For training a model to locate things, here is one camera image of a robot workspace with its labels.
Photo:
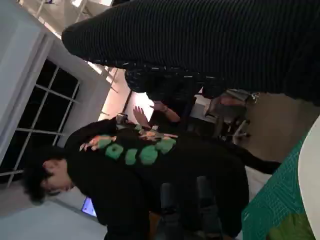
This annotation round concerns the office chair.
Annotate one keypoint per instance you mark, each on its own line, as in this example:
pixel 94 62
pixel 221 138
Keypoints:
pixel 237 120

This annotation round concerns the lit computer screen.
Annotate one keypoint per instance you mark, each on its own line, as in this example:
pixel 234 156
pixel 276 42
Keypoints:
pixel 89 207

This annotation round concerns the dark window with white frame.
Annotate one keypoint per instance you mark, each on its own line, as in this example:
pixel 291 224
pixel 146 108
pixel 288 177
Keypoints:
pixel 42 112

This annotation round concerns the person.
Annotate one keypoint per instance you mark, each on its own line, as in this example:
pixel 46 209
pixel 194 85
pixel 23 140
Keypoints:
pixel 142 117
pixel 150 187

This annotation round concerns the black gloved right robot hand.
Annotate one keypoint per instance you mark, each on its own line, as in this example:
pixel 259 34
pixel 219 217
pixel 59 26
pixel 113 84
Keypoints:
pixel 200 37

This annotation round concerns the white plate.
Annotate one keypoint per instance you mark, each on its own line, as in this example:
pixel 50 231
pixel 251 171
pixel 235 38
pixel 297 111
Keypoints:
pixel 312 175

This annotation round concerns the red toy grapes with leaf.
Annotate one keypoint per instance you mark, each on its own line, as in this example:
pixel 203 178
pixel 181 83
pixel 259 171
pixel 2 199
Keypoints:
pixel 292 227

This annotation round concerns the VR headset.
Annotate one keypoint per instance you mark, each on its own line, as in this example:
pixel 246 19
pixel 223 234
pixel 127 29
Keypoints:
pixel 122 118

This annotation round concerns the green cutting mat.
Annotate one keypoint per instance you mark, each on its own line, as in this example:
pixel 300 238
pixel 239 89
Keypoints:
pixel 275 187

